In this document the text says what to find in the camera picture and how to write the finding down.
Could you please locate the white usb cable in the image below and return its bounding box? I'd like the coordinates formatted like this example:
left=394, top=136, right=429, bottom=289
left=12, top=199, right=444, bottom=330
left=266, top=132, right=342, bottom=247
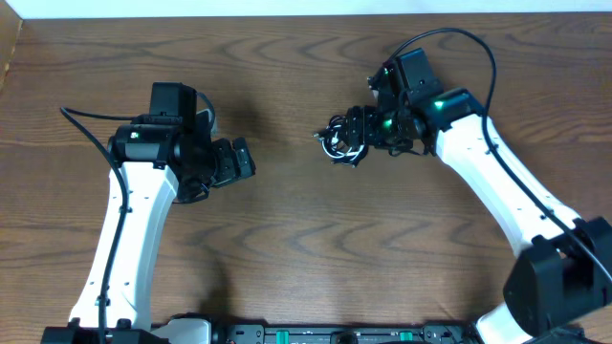
left=321, top=124, right=368, bottom=161

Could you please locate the black usb cable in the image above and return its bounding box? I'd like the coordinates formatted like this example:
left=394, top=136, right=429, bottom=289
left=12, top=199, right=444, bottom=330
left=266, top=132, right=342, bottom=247
left=312, top=114, right=370, bottom=168

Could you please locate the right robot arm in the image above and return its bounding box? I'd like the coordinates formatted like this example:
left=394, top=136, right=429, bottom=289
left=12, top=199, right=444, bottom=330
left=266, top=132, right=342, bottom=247
left=332, top=49, right=611, bottom=343

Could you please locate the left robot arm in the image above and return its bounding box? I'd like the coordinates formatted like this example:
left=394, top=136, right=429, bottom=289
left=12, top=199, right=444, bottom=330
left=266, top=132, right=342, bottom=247
left=41, top=82, right=256, bottom=344

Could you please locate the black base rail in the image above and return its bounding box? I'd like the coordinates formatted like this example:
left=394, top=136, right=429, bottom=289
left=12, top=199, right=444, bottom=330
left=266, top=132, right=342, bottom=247
left=210, top=323, right=480, bottom=344

